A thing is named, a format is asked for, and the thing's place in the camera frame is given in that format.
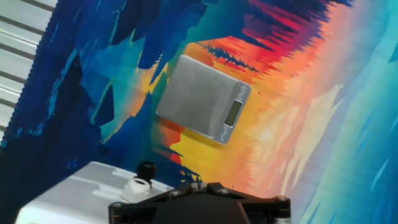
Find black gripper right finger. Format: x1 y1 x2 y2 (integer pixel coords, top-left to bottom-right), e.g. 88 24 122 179
205 182 292 224

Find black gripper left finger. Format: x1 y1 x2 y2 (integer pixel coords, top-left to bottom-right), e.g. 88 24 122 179
108 182 195 224

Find black drawer knob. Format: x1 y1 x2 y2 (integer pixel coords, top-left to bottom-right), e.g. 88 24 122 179
135 160 157 185

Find white drawer with black knob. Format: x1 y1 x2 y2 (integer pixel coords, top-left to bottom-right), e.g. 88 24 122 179
70 161 147 187

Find white drawer cabinet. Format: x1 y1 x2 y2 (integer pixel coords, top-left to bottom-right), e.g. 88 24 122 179
14 161 175 224

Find colourful landscape print cloth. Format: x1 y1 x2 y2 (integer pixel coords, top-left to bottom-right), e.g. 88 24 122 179
0 0 398 224

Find silver digital scale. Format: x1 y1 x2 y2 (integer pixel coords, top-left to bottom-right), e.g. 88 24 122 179
155 54 252 146

